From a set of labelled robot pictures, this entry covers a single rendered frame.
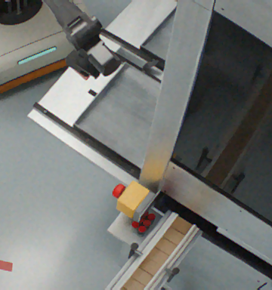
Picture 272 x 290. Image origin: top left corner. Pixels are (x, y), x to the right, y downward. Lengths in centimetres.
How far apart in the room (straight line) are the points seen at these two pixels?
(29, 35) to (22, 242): 92
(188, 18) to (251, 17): 14
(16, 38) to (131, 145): 109
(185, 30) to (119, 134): 85
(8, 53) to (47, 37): 19
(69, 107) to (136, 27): 37
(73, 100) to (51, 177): 89
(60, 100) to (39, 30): 93
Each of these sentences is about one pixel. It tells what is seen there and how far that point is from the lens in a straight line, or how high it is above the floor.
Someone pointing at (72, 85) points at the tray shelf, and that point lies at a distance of 199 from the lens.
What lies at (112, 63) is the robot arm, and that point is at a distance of 157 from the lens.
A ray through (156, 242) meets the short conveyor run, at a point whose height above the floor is 97.
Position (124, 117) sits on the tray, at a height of 88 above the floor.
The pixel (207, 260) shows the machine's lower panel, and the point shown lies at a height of 71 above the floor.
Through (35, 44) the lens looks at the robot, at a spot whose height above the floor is 28.
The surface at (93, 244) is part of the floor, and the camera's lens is 271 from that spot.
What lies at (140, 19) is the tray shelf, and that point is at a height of 88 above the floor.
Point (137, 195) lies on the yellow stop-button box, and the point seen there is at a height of 103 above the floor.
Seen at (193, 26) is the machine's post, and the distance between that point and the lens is 109.
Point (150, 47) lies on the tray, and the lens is 208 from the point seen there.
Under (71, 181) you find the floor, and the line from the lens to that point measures 280.
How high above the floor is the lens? 260
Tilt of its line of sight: 63 degrees down
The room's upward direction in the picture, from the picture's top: 8 degrees clockwise
